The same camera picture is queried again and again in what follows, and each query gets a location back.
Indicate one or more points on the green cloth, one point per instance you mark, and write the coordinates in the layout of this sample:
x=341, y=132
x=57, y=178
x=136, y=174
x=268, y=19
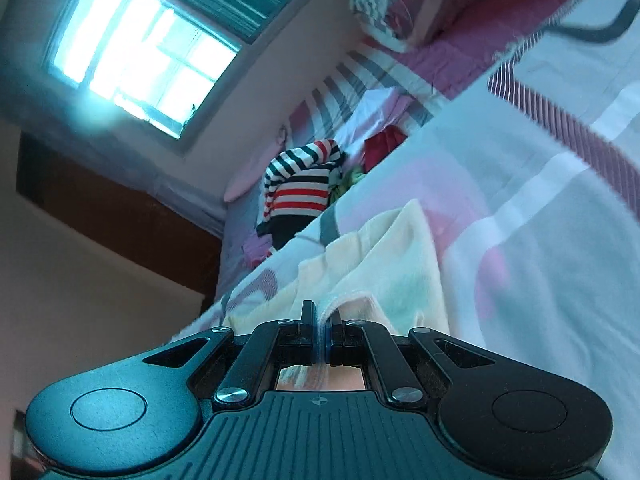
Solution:
x=347, y=182

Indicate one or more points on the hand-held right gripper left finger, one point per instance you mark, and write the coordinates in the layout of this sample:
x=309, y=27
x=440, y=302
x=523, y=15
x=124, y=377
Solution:
x=307, y=327

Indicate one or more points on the cream knit sweater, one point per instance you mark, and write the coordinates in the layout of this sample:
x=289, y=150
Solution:
x=390, y=260

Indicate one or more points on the window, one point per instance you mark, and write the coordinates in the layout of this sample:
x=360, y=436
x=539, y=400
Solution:
x=150, y=50

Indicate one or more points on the red cloth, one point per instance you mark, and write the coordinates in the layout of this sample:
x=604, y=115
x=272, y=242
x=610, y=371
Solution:
x=382, y=147

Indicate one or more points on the pink pillow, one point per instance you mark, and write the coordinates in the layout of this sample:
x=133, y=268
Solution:
x=245, y=180

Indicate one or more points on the striped garment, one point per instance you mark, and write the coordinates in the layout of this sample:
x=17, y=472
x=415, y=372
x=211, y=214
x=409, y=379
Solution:
x=300, y=195

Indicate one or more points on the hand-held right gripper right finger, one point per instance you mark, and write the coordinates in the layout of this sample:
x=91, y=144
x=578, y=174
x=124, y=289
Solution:
x=334, y=332

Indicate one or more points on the patterned pastel bedspread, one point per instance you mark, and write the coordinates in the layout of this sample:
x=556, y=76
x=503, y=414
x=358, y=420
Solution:
x=550, y=260

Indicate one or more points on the brown wooden wardrobe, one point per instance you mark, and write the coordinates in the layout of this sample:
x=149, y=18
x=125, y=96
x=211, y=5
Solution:
x=125, y=220

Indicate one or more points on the striped bed sheet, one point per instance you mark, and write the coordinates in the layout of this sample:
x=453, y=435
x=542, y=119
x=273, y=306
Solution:
x=440, y=70

